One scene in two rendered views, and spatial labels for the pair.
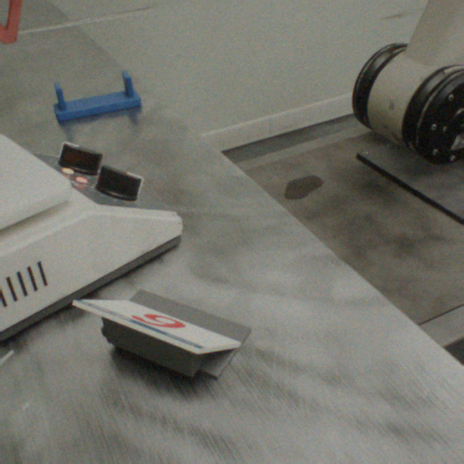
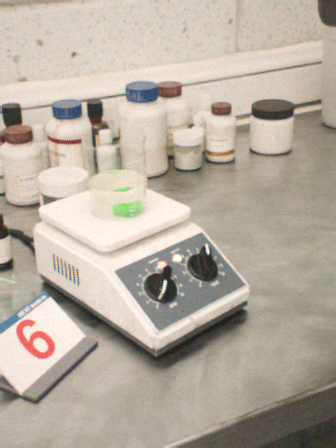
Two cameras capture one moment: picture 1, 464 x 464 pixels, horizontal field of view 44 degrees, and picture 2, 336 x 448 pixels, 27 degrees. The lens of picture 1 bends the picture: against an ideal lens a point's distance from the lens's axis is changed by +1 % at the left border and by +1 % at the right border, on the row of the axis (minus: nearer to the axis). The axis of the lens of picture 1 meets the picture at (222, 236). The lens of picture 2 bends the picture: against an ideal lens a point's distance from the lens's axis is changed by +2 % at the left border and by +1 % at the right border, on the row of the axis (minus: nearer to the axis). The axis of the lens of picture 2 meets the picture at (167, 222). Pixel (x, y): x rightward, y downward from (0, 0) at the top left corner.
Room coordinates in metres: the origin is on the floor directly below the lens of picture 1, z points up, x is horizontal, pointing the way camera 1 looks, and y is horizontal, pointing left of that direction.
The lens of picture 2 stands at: (0.37, -0.48, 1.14)
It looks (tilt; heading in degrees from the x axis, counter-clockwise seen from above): 26 degrees down; 88
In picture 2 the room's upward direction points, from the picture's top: 1 degrees counter-clockwise
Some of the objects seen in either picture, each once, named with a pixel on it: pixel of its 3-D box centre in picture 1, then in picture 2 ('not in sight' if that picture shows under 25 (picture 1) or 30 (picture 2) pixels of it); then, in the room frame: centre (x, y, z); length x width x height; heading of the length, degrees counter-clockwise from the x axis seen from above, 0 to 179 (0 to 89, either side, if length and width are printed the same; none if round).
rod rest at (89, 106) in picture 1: (95, 94); not in sight; (0.66, 0.14, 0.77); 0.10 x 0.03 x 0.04; 108
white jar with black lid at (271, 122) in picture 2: not in sight; (271, 126); (0.57, 0.58, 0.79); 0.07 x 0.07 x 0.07
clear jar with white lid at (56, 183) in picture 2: not in sight; (66, 205); (0.27, 0.29, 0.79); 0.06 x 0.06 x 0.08
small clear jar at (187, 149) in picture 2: not in sight; (188, 149); (0.43, 0.51, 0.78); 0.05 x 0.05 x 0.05
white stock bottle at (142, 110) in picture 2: not in sight; (143, 128); (0.36, 0.50, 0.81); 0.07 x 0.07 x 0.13
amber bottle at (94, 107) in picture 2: not in sight; (96, 132); (0.29, 0.54, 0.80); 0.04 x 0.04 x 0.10
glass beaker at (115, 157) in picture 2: not in sight; (114, 176); (0.33, 0.17, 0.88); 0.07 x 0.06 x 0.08; 45
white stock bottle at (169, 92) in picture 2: not in sight; (169, 118); (0.41, 0.58, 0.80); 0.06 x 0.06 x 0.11
